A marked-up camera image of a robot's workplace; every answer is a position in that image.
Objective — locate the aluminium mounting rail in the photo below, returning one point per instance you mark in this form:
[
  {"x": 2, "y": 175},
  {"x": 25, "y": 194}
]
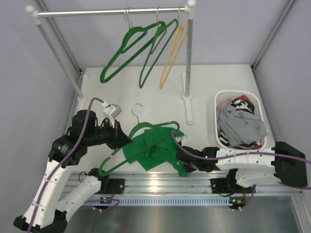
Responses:
[{"x": 165, "y": 183}]

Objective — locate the yellow hanger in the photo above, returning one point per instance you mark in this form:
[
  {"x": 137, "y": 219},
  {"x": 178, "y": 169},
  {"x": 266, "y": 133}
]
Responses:
[{"x": 178, "y": 40}]

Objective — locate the white laundry basket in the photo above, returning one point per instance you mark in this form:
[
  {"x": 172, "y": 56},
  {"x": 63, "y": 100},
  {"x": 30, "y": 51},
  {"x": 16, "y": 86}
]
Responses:
[{"x": 221, "y": 138}]

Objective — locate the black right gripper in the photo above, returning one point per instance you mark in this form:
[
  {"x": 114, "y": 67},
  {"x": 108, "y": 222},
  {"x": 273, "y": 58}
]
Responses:
[{"x": 189, "y": 169}]

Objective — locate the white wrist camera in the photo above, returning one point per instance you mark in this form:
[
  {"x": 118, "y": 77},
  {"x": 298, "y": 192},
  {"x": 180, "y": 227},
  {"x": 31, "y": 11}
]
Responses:
[
  {"x": 183, "y": 139},
  {"x": 111, "y": 111}
]

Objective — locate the green tank top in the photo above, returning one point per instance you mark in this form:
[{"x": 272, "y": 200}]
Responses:
[{"x": 153, "y": 148}]

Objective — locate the grey garment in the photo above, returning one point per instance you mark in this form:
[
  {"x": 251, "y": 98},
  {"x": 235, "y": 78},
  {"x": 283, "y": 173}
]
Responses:
[{"x": 241, "y": 126}]

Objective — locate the perforated cable tray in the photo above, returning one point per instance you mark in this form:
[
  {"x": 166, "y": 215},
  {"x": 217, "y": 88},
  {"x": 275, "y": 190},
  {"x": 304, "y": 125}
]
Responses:
[{"x": 165, "y": 201}]

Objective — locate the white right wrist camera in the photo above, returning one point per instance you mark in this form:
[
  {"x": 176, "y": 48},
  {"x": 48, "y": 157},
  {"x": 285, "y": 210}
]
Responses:
[{"x": 183, "y": 139}]

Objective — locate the white metal clothes rack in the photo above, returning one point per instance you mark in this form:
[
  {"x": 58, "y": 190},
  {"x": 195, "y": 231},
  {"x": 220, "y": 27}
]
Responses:
[{"x": 43, "y": 12}]

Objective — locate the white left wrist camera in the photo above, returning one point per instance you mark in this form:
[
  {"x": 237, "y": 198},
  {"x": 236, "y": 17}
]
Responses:
[{"x": 111, "y": 111}]

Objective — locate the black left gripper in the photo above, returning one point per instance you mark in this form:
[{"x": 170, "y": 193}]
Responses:
[{"x": 116, "y": 136}]

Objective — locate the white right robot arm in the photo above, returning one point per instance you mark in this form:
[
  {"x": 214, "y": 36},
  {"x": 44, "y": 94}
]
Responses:
[{"x": 280, "y": 164}]

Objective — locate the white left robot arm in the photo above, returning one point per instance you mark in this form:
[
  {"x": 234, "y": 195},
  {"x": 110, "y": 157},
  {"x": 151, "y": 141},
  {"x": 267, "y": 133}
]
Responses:
[{"x": 47, "y": 212}]

